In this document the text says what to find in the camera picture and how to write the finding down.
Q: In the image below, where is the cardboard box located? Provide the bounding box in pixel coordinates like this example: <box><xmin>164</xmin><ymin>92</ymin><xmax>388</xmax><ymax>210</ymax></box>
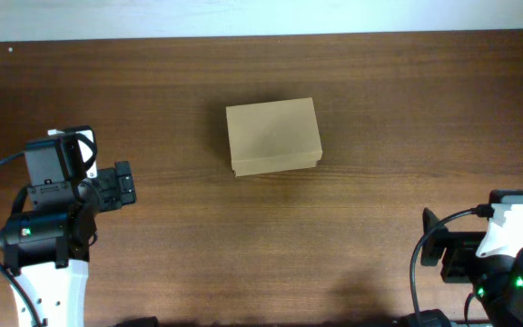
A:
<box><xmin>226</xmin><ymin>97</ymin><xmax>322</xmax><ymax>177</ymax></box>

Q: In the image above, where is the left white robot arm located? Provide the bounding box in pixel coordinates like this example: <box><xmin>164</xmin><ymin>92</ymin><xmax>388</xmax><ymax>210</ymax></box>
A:
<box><xmin>0</xmin><ymin>125</ymin><xmax>137</xmax><ymax>326</ymax></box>

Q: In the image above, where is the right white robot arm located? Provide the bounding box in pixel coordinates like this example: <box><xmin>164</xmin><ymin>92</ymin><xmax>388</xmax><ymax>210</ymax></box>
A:
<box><xmin>400</xmin><ymin>189</ymin><xmax>523</xmax><ymax>326</ymax></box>

